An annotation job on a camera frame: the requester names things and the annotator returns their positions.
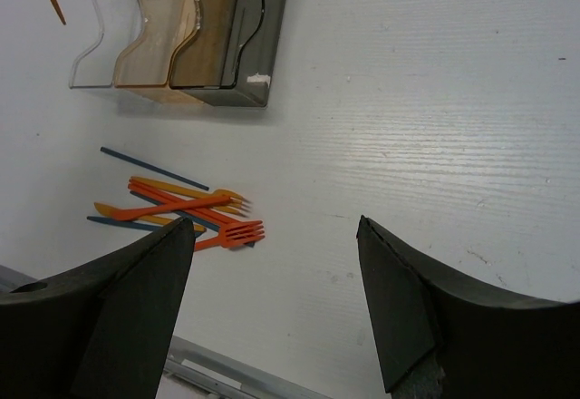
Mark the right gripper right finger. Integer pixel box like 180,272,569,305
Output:
357,217,579,398

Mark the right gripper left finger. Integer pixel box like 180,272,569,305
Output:
1,218,195,398

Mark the red-orange knife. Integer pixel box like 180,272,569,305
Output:
111,196,232,221

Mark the blue chopstick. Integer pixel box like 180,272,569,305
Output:
113,196,266,251
100,147,209,191

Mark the red-orange fork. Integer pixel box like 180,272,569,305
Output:
194,220,266,252

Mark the blue knife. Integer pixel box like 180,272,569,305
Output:
86,216,164,232

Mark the yellow-orange knife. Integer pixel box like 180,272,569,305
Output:
92,201,208,233

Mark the amber plastic container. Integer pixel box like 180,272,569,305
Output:
113,0,200,104

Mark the smoky grey plastic container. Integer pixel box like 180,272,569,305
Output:
169,0,286,108

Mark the clear plastic container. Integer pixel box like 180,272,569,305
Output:
68,0,142,91

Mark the aluminium table rail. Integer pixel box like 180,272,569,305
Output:
0,263,336,399

